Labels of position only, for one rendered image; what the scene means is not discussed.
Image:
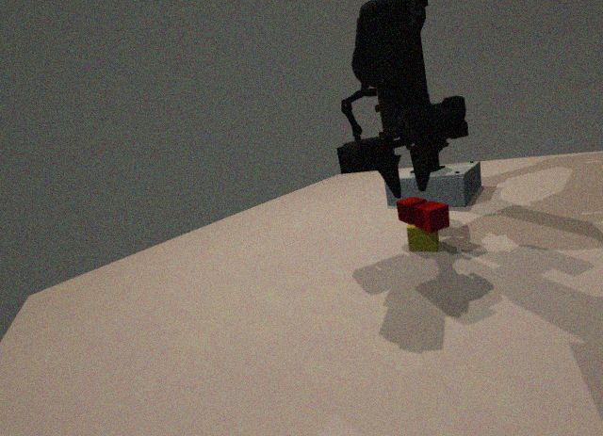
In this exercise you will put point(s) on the red cube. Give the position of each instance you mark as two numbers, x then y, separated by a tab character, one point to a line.
431	216
406	211

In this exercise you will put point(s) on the yellow cube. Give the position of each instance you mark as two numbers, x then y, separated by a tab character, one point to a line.
419	240

